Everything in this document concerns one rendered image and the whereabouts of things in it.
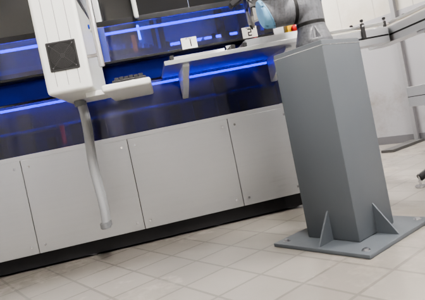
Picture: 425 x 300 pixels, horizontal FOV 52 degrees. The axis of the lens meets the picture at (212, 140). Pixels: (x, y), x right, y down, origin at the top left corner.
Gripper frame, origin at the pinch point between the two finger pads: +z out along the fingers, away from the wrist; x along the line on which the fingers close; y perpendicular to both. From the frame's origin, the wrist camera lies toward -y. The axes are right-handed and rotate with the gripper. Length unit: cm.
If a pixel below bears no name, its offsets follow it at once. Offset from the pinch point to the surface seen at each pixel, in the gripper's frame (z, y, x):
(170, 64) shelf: 12.3, -42.1, -8.4
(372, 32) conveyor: 7, 85, 42
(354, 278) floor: 98, -4, -74
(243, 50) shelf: 12.2, -8.4, -8.5
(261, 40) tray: 8.4, 1.8, -5.9
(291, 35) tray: 8.5, 16.4, -6.0
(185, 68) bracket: 14.1, -35.0, -1.3
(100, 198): 66, -86, 7
